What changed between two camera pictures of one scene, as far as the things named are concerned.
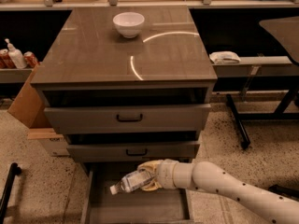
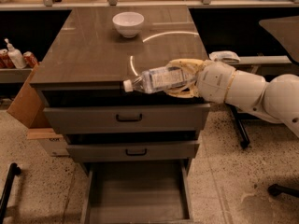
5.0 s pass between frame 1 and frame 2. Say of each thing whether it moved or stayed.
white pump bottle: stayed
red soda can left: stayed
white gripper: moved
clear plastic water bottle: moved
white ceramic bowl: stayed
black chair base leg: stayed
